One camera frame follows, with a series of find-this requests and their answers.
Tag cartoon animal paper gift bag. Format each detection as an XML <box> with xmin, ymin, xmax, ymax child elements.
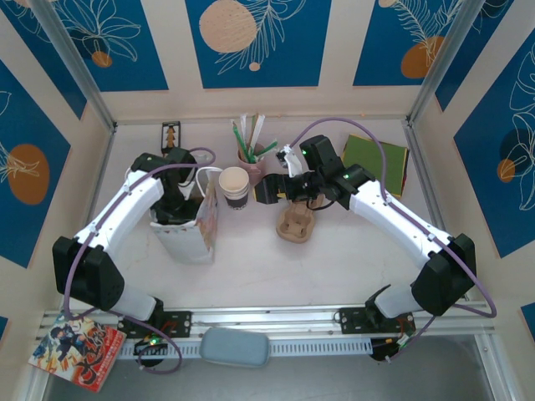
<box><xmin>124</xmin><ymin>165</ymin><xmax>226</xmax><ymax>266</ymax></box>

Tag brown cardboard cup carrier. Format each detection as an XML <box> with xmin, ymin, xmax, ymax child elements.
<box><xmin>276</xmin><ymin>195</ymin><xmax>331</xmax><ymax>245</ymax></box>

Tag pink cup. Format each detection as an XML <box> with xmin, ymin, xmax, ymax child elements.
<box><xmin>237</xmin><ymin>143</ymin><xmax>268</xmax><ymax>185</ymax></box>

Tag green straw in torn wrapper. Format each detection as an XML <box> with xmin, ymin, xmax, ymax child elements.
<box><xmin>249</xmin><ymin>140</ymin><xmax>281</xmax><ymax>164</ymax></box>

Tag stack of paper cups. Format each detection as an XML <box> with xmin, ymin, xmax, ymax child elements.
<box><xmin>217</xmin><ymin>165</ymin><xmax>252</xmax><ymax>211</ymax></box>

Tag small black orange card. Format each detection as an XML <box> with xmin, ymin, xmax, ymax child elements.
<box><xmin>160</xmin><ymin>119</ymin><xmax>182</xmax><ymax>150</ymax></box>

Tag long green straw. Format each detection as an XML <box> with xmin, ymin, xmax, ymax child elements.
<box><xmin>230</xmin><ymin>119</ymin><xmax>253</xmax><ymax>163</ymax></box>

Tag white wrapped straw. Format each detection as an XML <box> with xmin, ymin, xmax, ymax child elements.
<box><xmin>252</xmin><ymin>111</ymin><xmax>268</xmax><ymax>148</ymax></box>

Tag stack of coloured paper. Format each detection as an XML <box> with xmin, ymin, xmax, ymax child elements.
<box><xmin>340</xmin><ymin>132</ymin><xmax>410</xmax><ymax>201</ymax></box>

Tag blue-grey padded case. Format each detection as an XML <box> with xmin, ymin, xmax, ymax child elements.
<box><xmin>199</xmin><ymin>327</ymin><xmax>272</xmax><ymax>369</ymax></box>

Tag colourful comic booklet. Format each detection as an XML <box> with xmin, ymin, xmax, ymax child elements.
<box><xmin>28</xmin><ymin>311</ymin><xmax>128</xmax><ymax>393</ymax></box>

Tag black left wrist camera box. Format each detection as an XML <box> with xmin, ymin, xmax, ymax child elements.
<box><xmin>164</xmin><ymin>145</ymin><xmax>198</xmax><ymax>168</ymax></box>

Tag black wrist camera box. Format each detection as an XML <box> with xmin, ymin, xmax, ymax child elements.
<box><xmin>164</xmin><ymin>145</ymin><xmax>198</xmax><ymax>168</ymax></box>
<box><xmin>299</xmin><ymin>134</ymin><xmax>339</xmax><ymax>171</ymax></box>

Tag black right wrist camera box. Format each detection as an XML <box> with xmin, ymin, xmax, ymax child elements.
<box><xmin>299</xmin><ymin>134</ymin><xmax>339</xmax><ymax>171</ymax></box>

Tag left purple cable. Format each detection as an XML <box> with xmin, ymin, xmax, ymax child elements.
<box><xmin>62</xmin><ymin>145</ymin><xmax>217</xmax><ymax>375</ymax></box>

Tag purple cable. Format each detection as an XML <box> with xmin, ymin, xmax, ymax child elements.
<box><xmin>62</xmin><ymin>145</ymin><xmax>217</xmax><ymax>375</ymax></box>
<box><xmin>292</xmin><ymin>118</ymin><xmax>497</xmax><ymax>365</ymax></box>

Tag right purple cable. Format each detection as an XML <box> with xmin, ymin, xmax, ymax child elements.
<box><xmin>292</xmin><ymin>118</ymin><xmax>497</xmax><ymax>365</ymax></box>

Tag aluminium side rail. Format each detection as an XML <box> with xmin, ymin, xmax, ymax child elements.
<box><xmin>58</xmin><ymin>123</ymin><xmax>119</xmax><ymax>312</ymax></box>
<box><xmin>401</xmin><ymin>119</ymin><xmax>471</xmax><ymax>302</ymax></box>

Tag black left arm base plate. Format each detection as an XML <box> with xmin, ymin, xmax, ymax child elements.
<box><xmin>141</xmin><ymin>309</ymin><xmax>194</xmax><ymax>340</ymax></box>

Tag aluminium front rail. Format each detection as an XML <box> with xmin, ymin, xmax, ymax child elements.
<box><xmin>39</xmin><ymin>298</ymin><xmax>497</xmax><ymax>339</ymax></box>

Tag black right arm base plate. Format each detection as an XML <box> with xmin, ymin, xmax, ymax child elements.
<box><xmin>336</xmin><ymin>307</ymin><xmax>417</xmax><ymax>336</ymax></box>

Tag aluminium frame post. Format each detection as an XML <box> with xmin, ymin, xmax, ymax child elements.
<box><xmin>405</xmin><ymin>0</ymin><xmax>482</xmax><ymax>129</ymax></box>
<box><xmin>39</xmin><ymin>0</ymin><xmax>119</xmax><ymax>133</ymax></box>

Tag white slotted cable duct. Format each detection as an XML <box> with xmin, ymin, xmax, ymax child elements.
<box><xmin>116</xmin><ymin>337</ymin><xmax>374</xmax><ymax>361</ymax></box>

